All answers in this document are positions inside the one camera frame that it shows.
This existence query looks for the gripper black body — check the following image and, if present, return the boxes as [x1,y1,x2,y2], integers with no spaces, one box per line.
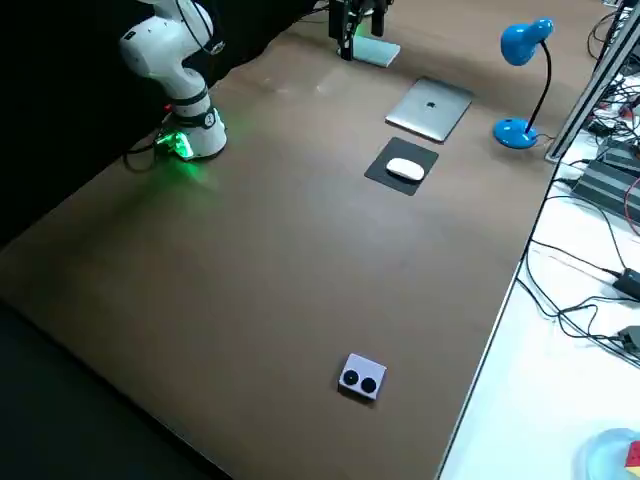
[328,0,389,39]

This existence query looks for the grey laptop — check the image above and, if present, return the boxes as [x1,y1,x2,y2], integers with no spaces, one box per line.
[384,75,474,146]

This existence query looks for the white computer mouse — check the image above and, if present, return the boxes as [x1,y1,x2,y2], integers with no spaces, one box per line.
[384,156,427,181]

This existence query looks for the black mouse pad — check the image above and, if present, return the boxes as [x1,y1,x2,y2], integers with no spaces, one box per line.
[363,136,440,198]

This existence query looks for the blue desk lamp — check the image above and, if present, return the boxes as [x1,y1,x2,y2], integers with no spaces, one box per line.
[492,17,555,150]

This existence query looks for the white side desk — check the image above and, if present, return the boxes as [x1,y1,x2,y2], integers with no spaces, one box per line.
[438,64,640,480]

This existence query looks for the grey ribbed metal box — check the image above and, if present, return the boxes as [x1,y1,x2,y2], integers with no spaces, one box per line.
[569,159,640,221]

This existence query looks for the purple box with two circles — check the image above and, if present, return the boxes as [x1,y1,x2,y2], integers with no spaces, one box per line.
[337,352,388,402]

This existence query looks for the black power adapter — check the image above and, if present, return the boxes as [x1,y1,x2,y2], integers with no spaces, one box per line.
[612,267,640,301]

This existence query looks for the clear blue plastic container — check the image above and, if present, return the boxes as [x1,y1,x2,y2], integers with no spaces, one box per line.
[579,427,640,480]

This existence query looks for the aluminium frame post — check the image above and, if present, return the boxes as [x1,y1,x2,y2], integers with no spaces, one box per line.
[546,19,640,162]

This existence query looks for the black base cable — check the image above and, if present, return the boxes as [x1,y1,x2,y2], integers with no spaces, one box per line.
[123,134,174,174]

